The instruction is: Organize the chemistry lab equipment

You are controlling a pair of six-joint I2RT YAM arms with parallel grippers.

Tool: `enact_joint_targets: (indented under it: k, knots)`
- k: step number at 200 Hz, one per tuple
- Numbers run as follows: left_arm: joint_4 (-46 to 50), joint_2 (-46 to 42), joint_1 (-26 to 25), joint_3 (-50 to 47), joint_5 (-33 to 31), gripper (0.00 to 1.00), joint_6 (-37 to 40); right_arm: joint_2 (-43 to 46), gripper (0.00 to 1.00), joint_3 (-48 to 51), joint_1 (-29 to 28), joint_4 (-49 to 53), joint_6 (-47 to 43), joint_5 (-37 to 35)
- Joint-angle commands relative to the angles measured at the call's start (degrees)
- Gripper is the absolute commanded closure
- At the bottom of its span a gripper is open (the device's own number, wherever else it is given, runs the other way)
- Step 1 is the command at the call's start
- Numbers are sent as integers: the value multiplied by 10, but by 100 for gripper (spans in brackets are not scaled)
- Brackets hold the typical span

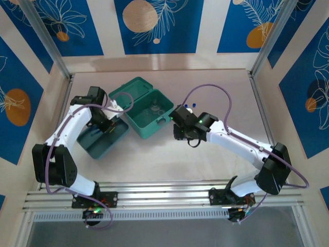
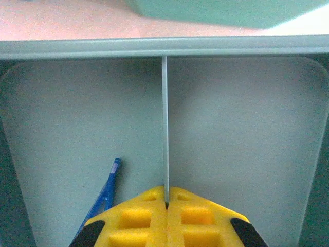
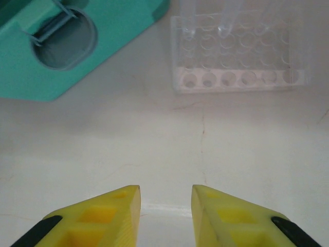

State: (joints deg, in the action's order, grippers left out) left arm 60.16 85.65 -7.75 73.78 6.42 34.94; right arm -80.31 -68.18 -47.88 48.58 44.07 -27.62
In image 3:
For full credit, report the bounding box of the green plastic toolbox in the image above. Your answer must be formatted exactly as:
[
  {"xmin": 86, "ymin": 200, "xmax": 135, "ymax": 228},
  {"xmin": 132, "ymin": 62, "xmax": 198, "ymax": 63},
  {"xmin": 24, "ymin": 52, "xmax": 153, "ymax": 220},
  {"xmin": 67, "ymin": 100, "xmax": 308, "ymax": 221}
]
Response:
[{"xmin": 0, "ymin": 0, "xmax": 172, "ymax": 103}]

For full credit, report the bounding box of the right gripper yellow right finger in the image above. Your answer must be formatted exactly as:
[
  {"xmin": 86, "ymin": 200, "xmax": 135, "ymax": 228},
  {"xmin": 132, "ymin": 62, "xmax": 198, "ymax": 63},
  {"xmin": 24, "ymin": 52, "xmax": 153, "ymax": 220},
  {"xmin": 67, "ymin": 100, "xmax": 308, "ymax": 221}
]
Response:
[{"xmin": 191, "ymin": 184, "xmax": 321, "ymax": 247}]

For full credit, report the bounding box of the clear plastic test tube rack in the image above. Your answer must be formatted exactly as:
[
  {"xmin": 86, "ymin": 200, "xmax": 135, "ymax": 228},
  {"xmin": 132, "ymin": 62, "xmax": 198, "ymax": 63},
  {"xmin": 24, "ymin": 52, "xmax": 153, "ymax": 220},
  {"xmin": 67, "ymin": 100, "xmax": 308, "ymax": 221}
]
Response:
[{"xmin": 170, "ymin": 14, "xmax": 306, "ymax": 95}]

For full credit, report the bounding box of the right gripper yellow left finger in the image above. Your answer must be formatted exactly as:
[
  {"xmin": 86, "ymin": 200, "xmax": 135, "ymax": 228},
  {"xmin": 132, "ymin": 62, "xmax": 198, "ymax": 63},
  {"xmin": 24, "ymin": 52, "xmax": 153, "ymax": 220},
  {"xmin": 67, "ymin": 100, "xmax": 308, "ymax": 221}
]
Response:
[{"xmin": 10, "ymin": 184, "xmax": 142, "ymax": 247}]

